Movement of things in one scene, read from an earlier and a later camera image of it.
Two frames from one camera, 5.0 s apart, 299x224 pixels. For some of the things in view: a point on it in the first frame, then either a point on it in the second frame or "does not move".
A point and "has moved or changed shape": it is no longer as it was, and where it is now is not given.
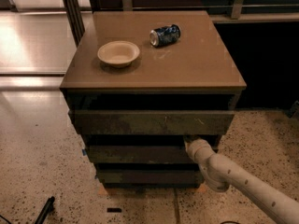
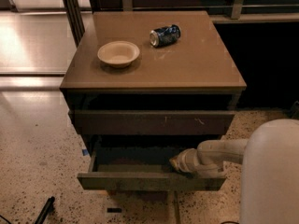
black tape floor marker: x=114 y=210 does not move
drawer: x=153 y=122 does not move
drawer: x=140 y=155 has moved or changed shape
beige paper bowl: x=119 y=53 does not move
